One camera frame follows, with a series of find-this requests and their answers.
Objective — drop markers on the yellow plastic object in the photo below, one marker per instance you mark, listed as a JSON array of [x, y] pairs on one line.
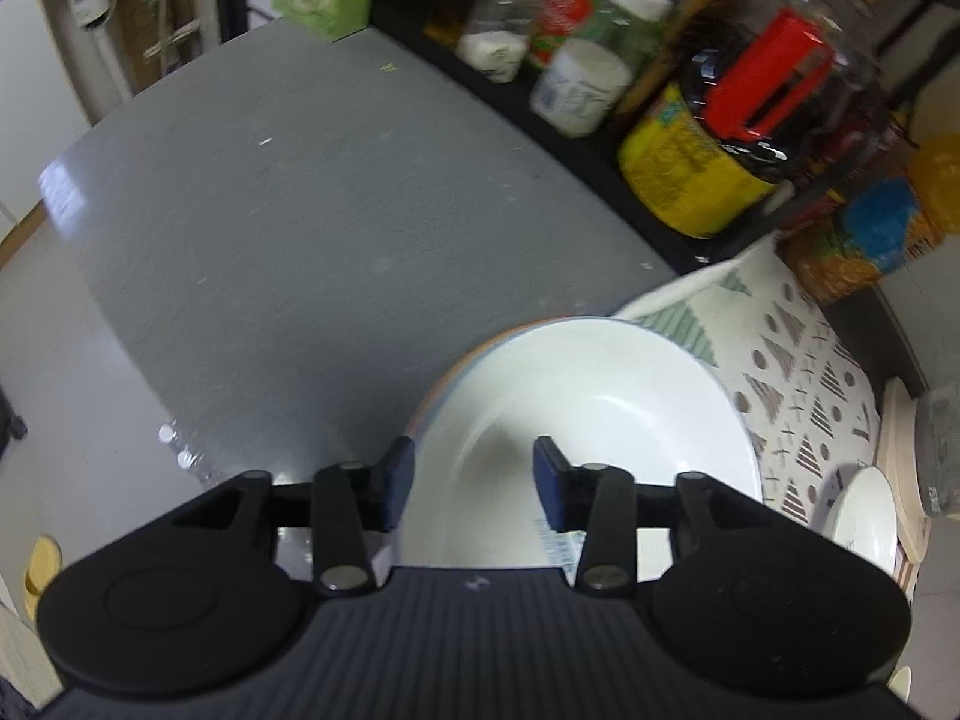
[[41, 574]]

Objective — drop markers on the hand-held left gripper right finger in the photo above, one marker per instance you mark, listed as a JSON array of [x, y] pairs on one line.
[[551, 484]]

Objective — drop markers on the small glass jar white powder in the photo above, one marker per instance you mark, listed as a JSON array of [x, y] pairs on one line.
[[495, 52]]

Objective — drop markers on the white deep plate blue print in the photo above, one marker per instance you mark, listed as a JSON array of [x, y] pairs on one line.
[[866, 517], [600, 390]]

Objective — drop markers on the dark sauce bottle yellow label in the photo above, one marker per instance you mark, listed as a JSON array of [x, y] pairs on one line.
[[675, 157]]

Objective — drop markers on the red label sauce bottle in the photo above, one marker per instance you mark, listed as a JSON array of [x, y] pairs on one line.
[[562, 15]]

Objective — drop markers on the round wooden board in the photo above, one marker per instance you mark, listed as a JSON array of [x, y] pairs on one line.
[[896, 450]]

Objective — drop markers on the black metal spice rack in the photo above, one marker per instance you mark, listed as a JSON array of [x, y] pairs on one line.
[[585, 157]]

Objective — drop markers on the orange juice bottle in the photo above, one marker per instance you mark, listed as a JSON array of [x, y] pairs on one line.
[[877, 232]]

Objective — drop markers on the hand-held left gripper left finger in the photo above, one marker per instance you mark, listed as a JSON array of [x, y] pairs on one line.
[[394, 484]]

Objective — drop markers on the patterned fringed table mat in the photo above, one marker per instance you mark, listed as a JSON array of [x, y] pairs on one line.
[[810, 390]]

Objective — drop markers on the clear plastic water bottle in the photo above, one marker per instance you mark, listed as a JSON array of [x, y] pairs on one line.
[[187, 454]]

